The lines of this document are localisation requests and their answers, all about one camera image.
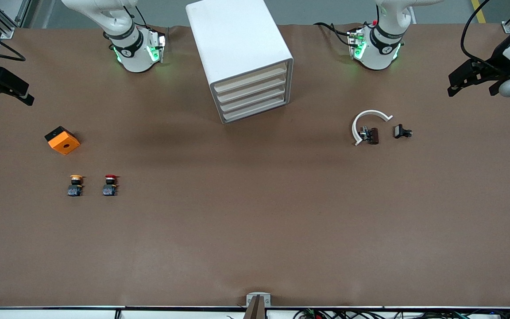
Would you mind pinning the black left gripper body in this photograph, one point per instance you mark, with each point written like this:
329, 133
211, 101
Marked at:
496, 63

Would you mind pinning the white plastic drawer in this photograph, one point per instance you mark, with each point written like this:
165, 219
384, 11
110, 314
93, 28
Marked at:
250, 79
250, 110
250, 89
250, 100

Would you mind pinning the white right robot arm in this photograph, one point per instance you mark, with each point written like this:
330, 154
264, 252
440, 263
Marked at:
135, 48

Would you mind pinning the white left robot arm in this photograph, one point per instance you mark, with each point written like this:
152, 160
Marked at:
383, 48

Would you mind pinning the yellow push button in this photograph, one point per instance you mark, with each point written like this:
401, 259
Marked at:
75, 186

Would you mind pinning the red push button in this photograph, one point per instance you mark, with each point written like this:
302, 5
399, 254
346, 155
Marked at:
110, 186

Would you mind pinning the white drawer cabinet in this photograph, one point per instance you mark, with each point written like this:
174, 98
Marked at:
237, 40

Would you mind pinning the orange box with hole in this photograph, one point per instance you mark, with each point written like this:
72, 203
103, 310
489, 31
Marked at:
63, 141

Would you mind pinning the black small component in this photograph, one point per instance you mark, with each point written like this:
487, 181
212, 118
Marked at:
400, 131

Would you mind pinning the dark brown small component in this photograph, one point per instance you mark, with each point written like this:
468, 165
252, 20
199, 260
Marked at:
372, 135

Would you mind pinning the white curved plastic clip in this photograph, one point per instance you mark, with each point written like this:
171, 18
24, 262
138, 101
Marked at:
356, 124

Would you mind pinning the brown table cover mat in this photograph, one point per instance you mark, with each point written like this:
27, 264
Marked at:
255, 221

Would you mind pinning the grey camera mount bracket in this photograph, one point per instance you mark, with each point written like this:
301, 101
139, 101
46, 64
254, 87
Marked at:
258, 303

